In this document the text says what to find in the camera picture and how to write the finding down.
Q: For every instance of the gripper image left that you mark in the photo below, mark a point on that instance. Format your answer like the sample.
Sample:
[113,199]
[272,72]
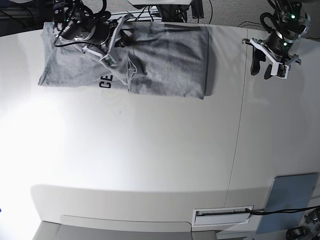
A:
[107,36]

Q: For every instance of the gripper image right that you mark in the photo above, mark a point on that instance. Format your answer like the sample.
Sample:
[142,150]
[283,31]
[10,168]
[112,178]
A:
[274,48]

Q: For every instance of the grey T-shirt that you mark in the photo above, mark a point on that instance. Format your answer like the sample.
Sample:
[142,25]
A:
[162,60]

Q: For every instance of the blue-grey tablet board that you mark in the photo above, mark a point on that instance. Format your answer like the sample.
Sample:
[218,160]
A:
[287,192]

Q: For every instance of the black device bottom right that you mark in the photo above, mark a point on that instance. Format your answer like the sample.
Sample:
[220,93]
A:
[297,233]

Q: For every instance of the white base mount top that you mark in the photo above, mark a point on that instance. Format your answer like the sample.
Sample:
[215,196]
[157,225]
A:
[159,2]

